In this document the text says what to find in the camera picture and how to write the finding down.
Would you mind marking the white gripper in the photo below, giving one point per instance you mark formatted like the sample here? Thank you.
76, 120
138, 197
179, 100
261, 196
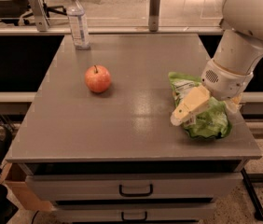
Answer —
226, 82

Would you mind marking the green rice chip bag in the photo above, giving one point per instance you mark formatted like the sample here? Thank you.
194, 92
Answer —
213, 122

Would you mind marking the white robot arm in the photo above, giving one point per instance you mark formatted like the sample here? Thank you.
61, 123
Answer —
231, 69

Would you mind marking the clear plastic water bottle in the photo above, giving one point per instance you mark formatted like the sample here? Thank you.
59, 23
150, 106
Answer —
78, 25

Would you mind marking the red apple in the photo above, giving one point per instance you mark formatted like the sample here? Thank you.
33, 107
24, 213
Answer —
97, 78

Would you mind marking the black table leg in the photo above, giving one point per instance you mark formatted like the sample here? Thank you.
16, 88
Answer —
253, 197

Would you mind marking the grey bottom drawer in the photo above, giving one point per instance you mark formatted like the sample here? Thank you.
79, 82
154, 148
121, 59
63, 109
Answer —
137, 212

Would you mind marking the grey drawer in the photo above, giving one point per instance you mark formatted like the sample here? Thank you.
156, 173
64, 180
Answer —
137, 212
105, 187

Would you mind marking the grey top drawer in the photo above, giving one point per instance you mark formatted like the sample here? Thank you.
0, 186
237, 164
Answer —
105, 187

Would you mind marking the brown cardboard box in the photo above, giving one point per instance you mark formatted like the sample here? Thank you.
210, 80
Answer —
14, 177

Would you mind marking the middle grey metal bracket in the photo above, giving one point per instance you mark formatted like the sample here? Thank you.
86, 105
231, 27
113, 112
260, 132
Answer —
153, 20

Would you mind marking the grey metal bracket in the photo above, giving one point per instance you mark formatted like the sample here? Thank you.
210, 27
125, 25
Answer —
41, 20
153, 20

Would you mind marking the black top drawer handle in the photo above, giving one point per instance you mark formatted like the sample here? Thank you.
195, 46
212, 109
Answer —
135, 192

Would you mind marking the black drawer handle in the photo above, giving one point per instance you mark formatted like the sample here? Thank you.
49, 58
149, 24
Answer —
135, 192
137, 217

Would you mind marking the black bottom drawer handle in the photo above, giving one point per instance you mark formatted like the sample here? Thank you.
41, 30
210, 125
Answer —
137, 217

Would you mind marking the left grey metal bracket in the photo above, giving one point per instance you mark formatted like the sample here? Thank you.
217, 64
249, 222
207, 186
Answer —
41, 20

